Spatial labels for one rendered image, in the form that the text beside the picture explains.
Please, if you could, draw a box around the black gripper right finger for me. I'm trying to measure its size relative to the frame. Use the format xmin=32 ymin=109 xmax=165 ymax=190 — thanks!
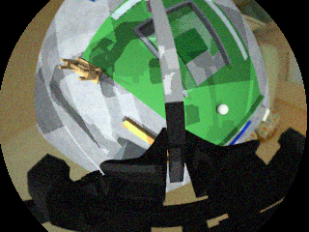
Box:
xmin=184 ymin=129 xmax=262 ymax=198

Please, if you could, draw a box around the white golf ball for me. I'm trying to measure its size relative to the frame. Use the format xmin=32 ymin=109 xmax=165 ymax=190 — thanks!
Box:
xmin=217 ymin=103 xmax=228 ymax=115

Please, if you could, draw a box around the grey flat strip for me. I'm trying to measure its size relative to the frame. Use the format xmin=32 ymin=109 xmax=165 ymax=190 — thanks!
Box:
xmin=205 ymin=0 xmax=247 ymax=61
xmin=111 ymin=0 xmax=140 ymax=20

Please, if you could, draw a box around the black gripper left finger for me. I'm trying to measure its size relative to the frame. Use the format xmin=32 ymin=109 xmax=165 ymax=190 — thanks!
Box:
xmin=99 ymin=128 xmax=167 ymax=202

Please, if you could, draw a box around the green putting mat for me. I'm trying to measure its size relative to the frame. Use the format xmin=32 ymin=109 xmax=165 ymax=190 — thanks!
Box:
xmin=82 ymin=0 xmax=262 ymax=146

